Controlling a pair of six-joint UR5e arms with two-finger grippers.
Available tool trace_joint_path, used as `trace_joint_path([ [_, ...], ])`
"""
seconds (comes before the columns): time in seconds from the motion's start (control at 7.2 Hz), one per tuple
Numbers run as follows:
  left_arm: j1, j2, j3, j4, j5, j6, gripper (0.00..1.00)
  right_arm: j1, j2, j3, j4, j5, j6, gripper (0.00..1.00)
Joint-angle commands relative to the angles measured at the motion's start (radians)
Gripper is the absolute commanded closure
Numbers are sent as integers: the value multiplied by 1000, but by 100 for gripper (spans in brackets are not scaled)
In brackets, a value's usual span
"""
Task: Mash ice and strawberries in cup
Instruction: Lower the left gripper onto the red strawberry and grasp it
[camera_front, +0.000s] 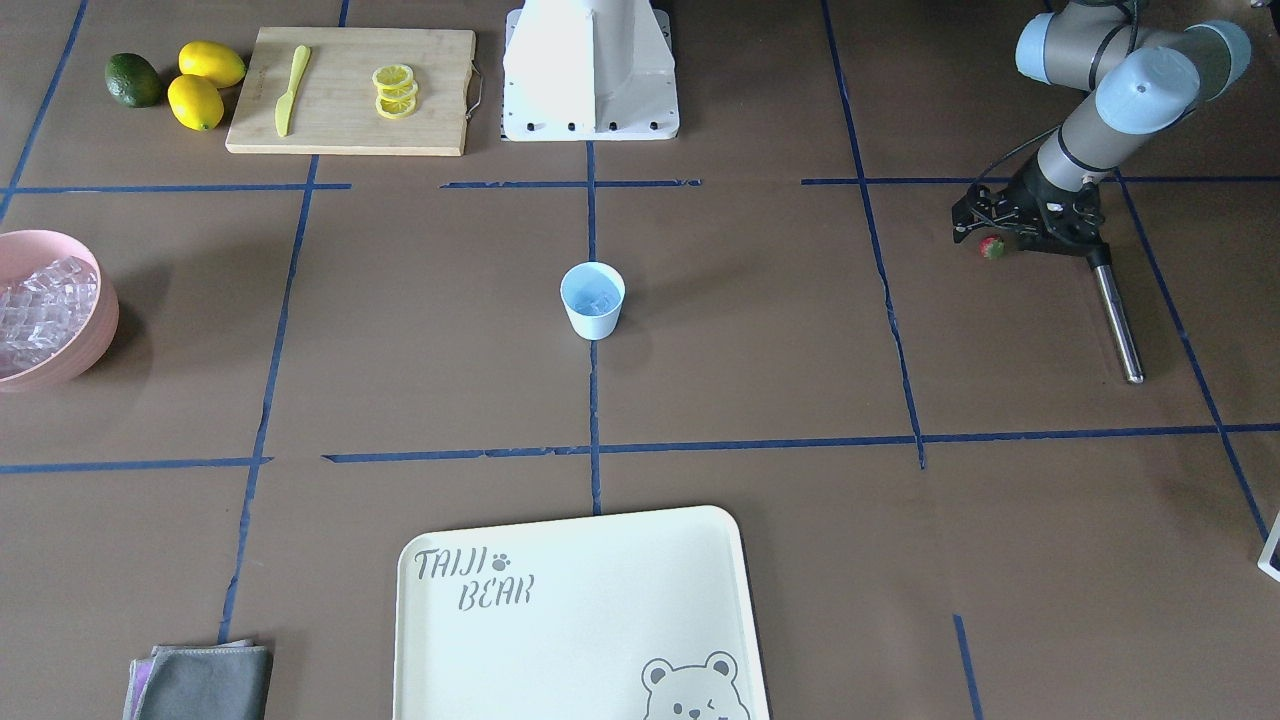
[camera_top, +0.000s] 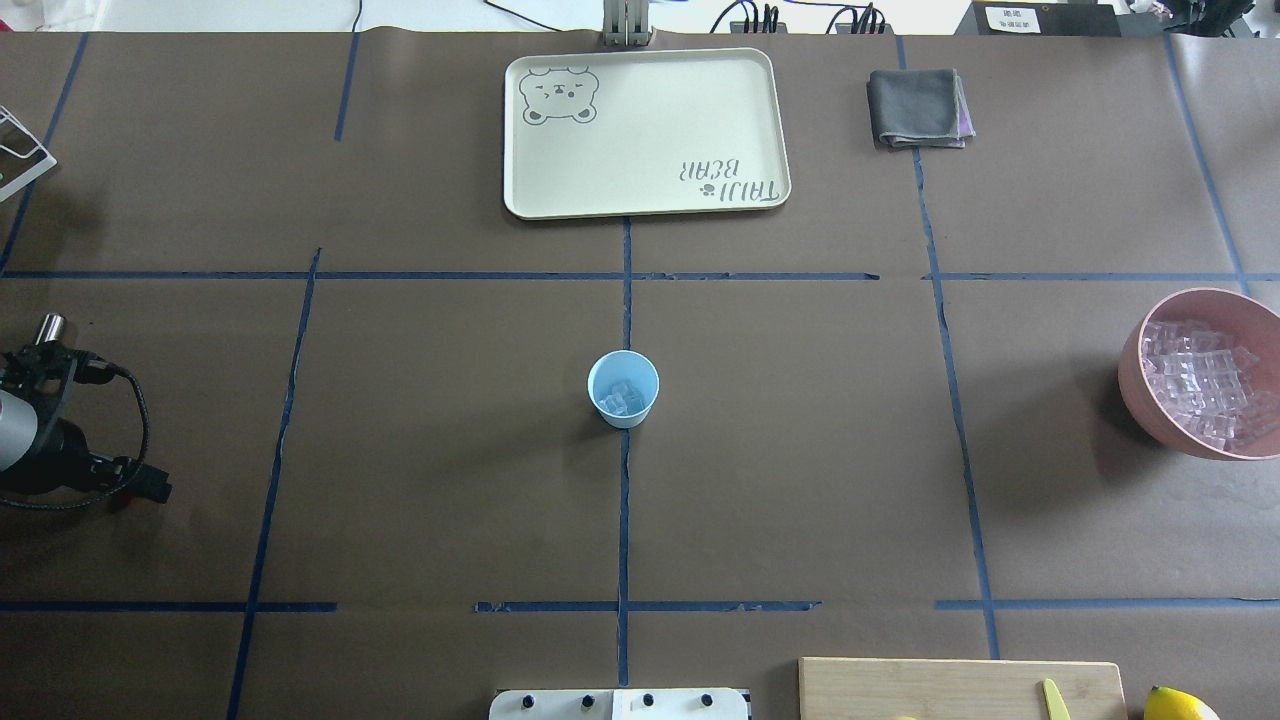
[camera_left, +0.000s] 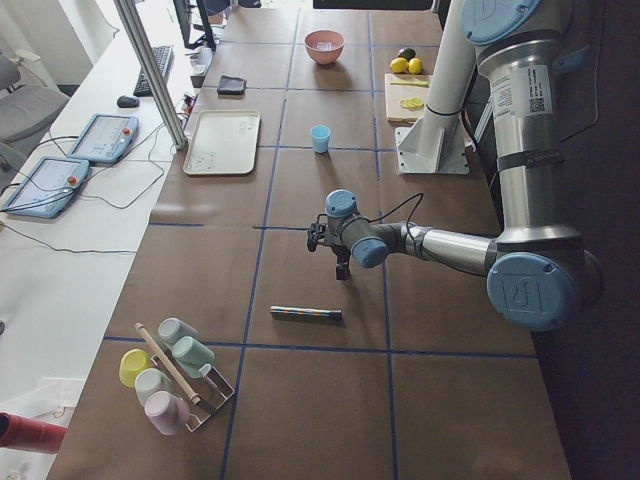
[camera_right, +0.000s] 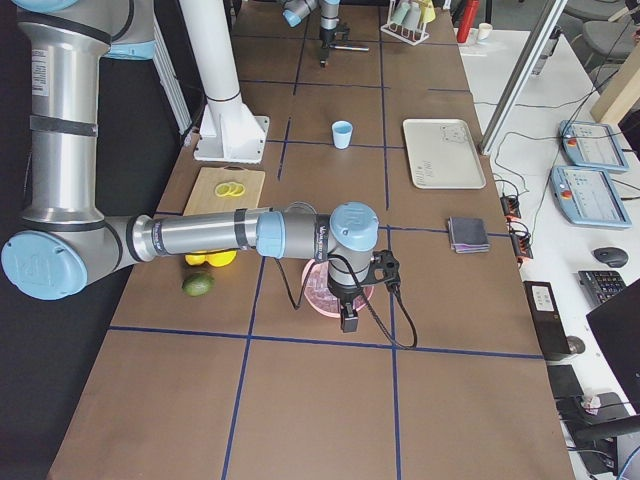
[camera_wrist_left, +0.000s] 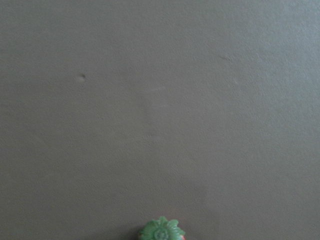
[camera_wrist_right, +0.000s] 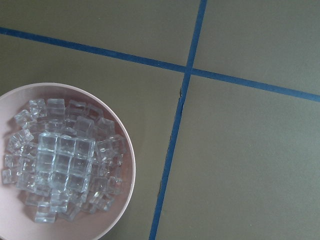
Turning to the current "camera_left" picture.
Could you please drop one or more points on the pile of ice cubes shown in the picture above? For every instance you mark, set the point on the pile of ice cubes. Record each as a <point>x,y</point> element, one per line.
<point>325,45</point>

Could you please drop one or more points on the grey folded cloth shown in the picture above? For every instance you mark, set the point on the grey folded cloth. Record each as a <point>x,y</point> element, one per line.
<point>231,86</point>

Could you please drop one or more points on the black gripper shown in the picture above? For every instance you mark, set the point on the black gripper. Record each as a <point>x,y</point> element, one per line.
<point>341,256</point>

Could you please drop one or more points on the blue teach pendant far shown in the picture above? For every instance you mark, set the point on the blue teach pendant far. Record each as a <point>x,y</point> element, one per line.
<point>105,139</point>

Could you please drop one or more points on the white cup on rack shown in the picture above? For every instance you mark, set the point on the white cup on rack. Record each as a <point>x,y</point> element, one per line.
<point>150,381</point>

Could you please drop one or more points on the grey office chair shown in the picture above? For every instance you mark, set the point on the grey office chair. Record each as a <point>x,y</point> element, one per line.
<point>26,110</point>

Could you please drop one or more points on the light blue plastic cup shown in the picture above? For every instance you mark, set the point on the light blue plastic cup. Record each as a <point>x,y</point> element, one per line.
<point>320,138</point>

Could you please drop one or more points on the yellow cup on rack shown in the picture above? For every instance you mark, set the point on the yellow cup on rack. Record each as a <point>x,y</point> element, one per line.
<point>132,363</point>

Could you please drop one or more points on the bamboo cutting board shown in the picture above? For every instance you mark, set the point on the bamboo cutting board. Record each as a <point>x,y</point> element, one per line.
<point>394,93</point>

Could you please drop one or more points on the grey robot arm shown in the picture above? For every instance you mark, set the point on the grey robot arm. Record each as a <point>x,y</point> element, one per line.
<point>538,273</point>

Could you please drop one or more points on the wooden rolling pin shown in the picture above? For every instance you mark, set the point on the wooden rolling pin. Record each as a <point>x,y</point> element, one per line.
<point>168,365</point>

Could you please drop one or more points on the red cylinder object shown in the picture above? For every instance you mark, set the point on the red cylinder object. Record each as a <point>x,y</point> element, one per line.
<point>21,433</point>

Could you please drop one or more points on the steel muddler with black tip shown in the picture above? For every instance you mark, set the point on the steel muddler with black tip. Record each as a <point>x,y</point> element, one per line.
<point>307,313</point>

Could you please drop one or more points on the lemon slices stack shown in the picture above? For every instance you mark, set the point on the lemon slices stack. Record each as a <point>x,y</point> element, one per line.
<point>412,103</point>

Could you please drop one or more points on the pink bowl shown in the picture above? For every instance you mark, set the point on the pink bowl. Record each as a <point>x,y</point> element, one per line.
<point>323,58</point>

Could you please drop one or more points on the cream bear serving tray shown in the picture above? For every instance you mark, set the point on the cream bear serving tray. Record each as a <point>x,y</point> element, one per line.
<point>224,142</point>

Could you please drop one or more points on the aluminium frame post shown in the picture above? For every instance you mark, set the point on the aluminium frame post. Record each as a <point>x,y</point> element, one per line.
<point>134,28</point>

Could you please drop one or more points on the blue teach pendant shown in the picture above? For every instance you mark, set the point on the blue teach pendant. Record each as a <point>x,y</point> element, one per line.
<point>105,139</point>
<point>48,188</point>

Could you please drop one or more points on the yellow lemon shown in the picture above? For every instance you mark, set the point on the yellow lemon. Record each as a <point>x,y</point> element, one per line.
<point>415,66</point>
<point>399,65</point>

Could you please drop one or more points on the black computer mouse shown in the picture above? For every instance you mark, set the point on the black computer mouse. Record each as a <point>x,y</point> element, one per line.
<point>127,102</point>

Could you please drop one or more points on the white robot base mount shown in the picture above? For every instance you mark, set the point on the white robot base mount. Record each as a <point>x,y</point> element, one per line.
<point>435,144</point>

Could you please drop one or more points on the green avocado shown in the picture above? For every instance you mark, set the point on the green avocado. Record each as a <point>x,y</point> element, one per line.
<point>406,53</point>

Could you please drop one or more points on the yellow plastic knife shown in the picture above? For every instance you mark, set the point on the yellow plastic knife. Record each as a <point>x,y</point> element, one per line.
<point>410,83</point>

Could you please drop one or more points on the pink cup on rack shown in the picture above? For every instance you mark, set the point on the pink cup on rack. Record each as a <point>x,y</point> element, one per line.
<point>167,412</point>

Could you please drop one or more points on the blue teach pendant near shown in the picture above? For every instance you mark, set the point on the blue teach pendant near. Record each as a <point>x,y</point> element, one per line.
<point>48,188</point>

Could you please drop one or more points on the grey-green cup on rack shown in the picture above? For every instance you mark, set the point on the grey-green cup on rack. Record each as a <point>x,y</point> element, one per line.
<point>173,329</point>

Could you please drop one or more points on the green cup on rack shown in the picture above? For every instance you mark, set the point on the green cup on rack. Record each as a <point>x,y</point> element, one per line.
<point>192,355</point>

